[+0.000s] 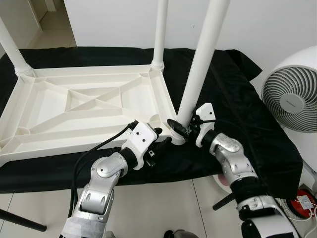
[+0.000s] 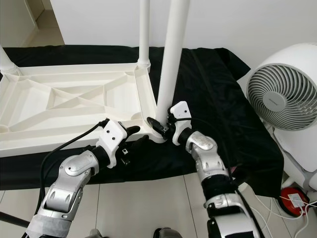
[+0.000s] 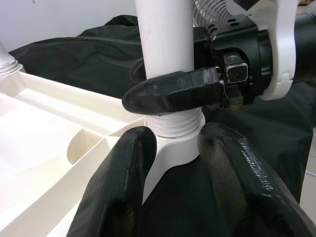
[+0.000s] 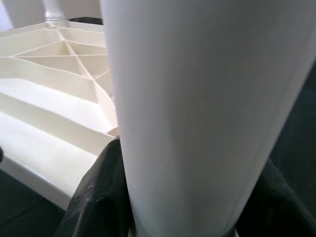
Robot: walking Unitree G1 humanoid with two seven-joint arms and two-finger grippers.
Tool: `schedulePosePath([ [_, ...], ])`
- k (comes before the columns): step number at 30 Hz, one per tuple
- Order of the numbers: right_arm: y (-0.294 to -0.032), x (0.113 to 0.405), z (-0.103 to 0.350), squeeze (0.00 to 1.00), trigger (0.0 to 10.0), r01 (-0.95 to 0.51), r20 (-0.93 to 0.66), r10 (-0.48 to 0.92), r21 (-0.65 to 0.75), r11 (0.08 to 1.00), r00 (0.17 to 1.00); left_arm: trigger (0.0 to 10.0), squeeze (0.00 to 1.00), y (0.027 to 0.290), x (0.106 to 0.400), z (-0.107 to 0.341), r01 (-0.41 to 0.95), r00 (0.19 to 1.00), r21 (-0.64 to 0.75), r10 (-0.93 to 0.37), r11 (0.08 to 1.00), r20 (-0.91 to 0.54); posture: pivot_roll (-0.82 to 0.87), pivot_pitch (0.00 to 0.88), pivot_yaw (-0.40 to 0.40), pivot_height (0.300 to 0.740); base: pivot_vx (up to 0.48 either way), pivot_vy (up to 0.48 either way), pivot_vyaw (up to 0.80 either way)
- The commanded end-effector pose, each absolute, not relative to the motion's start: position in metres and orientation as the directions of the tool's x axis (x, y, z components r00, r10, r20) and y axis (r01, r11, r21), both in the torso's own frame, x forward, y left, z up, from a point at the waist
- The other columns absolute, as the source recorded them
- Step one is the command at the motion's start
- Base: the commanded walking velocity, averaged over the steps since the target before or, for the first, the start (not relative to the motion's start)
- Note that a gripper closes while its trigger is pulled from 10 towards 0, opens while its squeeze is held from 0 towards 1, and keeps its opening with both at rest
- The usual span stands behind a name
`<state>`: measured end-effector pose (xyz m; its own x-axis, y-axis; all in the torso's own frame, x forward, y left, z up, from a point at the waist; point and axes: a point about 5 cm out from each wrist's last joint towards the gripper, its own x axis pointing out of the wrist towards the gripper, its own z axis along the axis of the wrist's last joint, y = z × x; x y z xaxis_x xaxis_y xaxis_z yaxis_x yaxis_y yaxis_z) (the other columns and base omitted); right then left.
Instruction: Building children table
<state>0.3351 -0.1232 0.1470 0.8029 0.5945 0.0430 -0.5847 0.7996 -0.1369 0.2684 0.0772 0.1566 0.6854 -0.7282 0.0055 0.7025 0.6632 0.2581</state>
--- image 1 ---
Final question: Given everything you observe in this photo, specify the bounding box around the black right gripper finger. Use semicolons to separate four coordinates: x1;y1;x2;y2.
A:
167;118;192;137

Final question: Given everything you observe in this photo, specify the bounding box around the white plastic table leg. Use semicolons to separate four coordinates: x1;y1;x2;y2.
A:
0;17;36;76
176;0;231;129
153;0;169;70

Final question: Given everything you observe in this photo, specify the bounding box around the white plastic table top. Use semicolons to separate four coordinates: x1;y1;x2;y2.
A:
0;64;186;167

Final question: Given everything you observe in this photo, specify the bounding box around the pink cloth bundle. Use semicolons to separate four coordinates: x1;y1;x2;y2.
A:
215;176;231;192

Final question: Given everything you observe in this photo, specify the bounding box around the black tablecloth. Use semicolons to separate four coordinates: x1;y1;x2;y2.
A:
0;47;304;200

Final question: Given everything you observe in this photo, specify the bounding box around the black metal table leg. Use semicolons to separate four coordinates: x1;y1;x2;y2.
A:
0;208;48;233
213;193;236;212

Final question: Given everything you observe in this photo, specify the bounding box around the grey right robot foot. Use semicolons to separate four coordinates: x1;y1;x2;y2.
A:
163;229;191;238

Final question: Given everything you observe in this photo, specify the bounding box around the white round fan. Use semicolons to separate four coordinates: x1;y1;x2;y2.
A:
261;47;317;134

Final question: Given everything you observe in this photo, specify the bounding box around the red object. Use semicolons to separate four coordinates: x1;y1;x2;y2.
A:
290;189;316;222

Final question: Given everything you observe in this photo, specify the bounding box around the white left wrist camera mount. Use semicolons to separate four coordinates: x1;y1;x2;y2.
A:
121;121;159;169

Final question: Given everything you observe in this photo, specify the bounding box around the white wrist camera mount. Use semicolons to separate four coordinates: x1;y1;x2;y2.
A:
195;103;217;148
121;121;159;169

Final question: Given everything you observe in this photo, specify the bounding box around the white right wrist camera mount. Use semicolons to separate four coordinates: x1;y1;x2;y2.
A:
195;103;217;148

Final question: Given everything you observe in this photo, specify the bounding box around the white floor cable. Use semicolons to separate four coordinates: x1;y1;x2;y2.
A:
277;198;317;235

